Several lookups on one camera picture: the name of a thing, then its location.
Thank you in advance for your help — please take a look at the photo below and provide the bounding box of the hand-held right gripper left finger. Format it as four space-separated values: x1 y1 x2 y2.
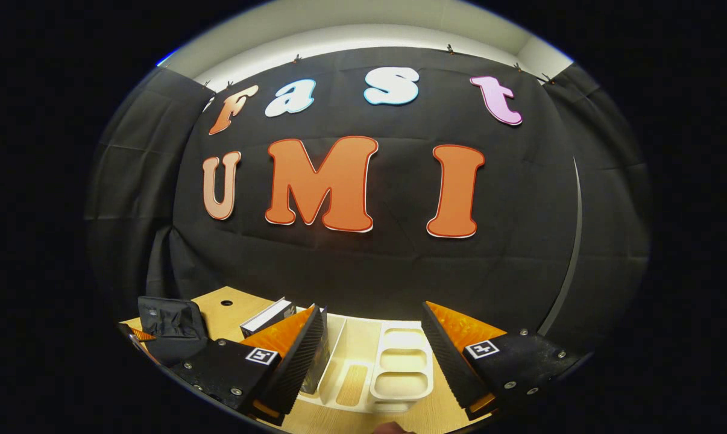
177 304 328 420

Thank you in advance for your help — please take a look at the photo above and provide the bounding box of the grey backdrop stand pole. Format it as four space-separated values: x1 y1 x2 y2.
537 157 584 336

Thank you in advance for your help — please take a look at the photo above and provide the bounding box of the black schoolbag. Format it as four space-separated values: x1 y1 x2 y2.
137 295 210 365

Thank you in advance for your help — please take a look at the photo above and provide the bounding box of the white plastic bookshelf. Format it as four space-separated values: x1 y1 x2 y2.
300 313 435 414

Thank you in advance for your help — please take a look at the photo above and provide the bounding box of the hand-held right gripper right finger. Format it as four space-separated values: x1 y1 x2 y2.
421 301 593 421

